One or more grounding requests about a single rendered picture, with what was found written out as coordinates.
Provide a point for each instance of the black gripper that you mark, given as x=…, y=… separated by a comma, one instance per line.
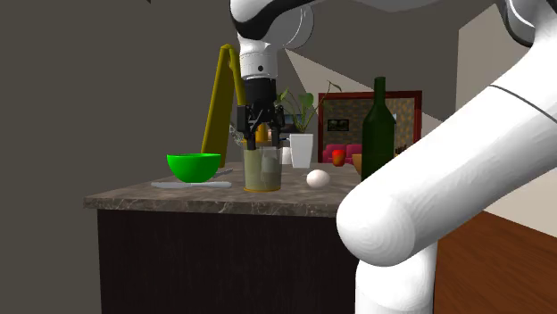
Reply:
x=261, y=93

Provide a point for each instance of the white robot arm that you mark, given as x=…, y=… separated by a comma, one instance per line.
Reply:
x=439, y=174

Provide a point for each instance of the clear glass with yellowish liquid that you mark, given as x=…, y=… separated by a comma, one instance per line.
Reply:
x=262, y=176

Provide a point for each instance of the green plant in white pot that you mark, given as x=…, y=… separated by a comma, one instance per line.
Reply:
x=301, y=150

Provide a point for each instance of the yellow folding ladder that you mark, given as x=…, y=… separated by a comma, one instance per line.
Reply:
x=217, y=121

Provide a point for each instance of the grey utensil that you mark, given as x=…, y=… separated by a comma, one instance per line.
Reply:
x=224, y=172

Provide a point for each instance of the white egg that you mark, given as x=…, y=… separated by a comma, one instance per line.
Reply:
x=318, y=178

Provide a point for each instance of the green bowl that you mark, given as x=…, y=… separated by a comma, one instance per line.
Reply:
x=193, y=167

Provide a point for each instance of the red orange cup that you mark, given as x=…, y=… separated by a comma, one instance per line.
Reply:
x=338, y=157

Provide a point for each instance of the white flat knife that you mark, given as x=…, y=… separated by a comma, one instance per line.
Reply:
x=191, y=185

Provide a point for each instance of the dark green bottle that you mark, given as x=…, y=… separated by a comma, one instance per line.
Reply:
x=377, y=135

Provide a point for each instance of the dark counter with marble top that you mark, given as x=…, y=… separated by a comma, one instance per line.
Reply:
x=217, y=261

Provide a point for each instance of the red framed wall picture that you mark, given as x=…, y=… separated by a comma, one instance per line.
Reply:
x=348, y=111

